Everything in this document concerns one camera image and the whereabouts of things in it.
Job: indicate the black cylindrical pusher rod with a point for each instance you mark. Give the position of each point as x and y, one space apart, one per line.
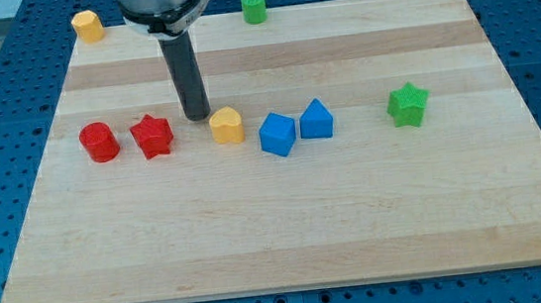
184 71

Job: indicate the yellow heart block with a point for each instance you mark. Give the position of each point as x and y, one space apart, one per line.
227 126

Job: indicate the light wooden board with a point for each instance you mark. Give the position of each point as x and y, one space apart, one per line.
374 203

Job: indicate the red star block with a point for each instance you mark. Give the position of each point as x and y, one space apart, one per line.
153 136

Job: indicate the green cylinder block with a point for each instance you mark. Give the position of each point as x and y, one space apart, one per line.
254 11

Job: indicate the yellow hexagon block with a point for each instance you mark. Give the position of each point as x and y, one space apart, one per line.
88 27

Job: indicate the red cylinder block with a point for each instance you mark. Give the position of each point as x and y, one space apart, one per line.
99 142

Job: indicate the blue cube block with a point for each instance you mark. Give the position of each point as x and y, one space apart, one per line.
277 134

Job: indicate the blue triangle block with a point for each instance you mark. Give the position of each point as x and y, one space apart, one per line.
316 121

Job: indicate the green star block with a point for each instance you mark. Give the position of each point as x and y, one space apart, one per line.
407 105

